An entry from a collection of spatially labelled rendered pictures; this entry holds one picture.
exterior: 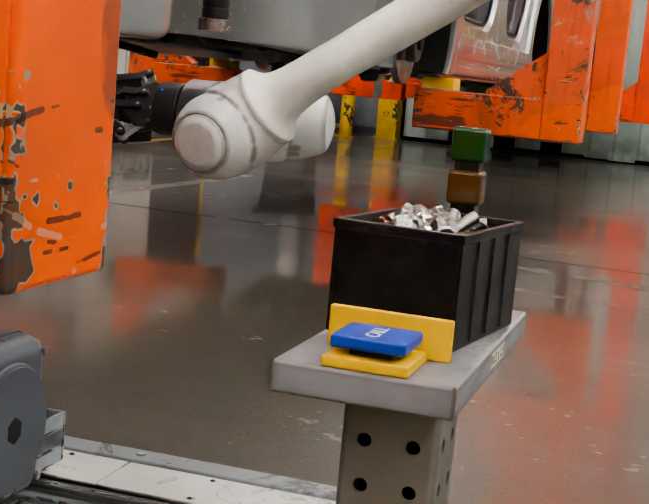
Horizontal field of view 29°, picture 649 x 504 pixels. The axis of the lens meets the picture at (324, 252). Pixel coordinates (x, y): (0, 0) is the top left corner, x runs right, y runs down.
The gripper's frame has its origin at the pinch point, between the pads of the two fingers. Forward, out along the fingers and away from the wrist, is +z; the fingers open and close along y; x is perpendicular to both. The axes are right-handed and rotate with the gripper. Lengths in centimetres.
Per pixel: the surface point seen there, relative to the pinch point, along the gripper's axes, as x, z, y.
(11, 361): 19, -25, -54
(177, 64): -374, 217, 379
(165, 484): -43, -19, -36
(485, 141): 13, -66, -12
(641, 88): -661, -29, 686
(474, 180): 10, -65, -16
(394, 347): 29, -66, -52
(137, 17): -23.2, 10.4, 42.5
